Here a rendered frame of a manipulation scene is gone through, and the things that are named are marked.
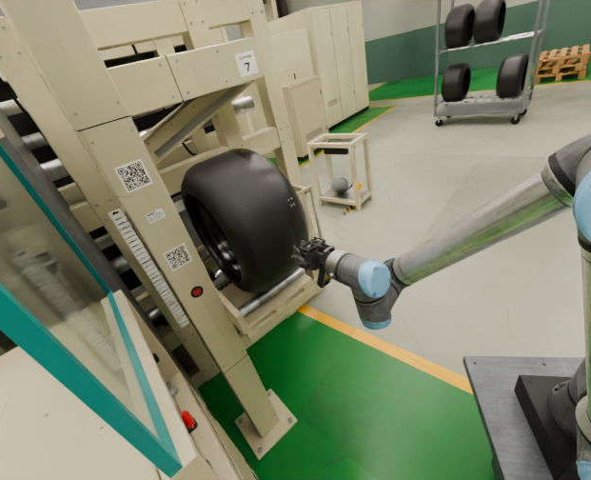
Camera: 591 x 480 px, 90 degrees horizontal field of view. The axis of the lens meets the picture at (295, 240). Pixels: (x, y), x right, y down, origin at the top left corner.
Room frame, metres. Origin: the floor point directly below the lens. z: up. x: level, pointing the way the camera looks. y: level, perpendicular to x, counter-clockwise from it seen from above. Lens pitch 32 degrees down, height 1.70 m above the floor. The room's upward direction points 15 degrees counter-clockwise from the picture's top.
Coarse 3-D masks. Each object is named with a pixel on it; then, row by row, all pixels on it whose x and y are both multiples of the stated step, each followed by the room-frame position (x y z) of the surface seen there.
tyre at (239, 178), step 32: (224, 160) 1.03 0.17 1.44; (256, 160) 1.02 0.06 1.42; (192, 192) 1.00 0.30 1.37; (224, 192) 0.89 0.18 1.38; (256, 192) 0.90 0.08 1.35; (288, 192) 0.93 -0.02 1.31; (192, 224) 1.17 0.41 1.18; (224, 224) 0.85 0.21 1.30; (256, 224) 0.83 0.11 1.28; (288, 224) 0.87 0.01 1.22; (224, 256) 1.18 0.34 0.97; (256, 256) 0.80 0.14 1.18; (288, 256) 0.85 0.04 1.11; (256, 288) 0.85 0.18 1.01
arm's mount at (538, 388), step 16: (528, 384) 0.45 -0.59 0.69; (544, 384) 0.43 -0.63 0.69; (528, 400) 0.41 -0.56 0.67; (544, 400) 0.39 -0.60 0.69; (528, 416) 0.39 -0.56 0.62; (544, 416) 0.35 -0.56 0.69; (544, 432) 0.32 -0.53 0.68; (560, 432) 0.31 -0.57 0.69; (544, 448) 0.30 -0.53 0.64; (560, 448) 0.28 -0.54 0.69; (576, 448) 0.27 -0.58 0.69; (560, 464) 0.25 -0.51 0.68; (576, 464) 0.24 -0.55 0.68
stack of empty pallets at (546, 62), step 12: (564, 48) 6.94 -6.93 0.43; (576, 48) 6.61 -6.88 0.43; (588, 48) 6.29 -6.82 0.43; (540, 60) 6.37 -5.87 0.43; (552, 60) 6.23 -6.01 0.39; (564, 60) 6.42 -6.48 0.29; (576, 60) 6.31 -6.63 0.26; (588, 60) 6.41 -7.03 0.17; (540, 72) 6.54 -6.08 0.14; (552, 72) 6.19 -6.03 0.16; (564, 72) 6.10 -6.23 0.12; (576, 72) 5.92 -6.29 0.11
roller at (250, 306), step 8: (296, 272) 1.00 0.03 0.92; (304, 272) 1.01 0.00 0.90; (288, 280) 0.97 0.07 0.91; (272, 288) 0.93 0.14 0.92; (280, 288) 0.94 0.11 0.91; (256, 296) 0.91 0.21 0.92; (264, 296) 0.90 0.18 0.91; (272, 296) 0.92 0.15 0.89; (248, 304) 0.88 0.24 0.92; (256, 304) 0.88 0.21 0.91; (248, 312) 0.85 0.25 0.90
